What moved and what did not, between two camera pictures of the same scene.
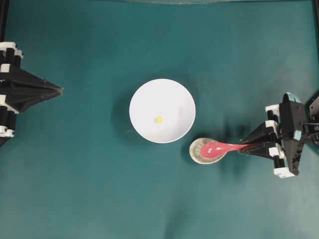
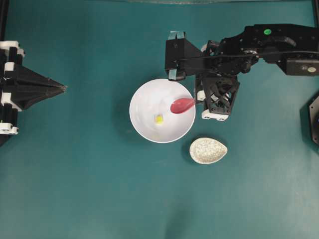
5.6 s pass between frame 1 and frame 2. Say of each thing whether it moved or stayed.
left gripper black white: stayed
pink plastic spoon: moved
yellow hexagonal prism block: stayed
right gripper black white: moved
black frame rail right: stayed
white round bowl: stayed
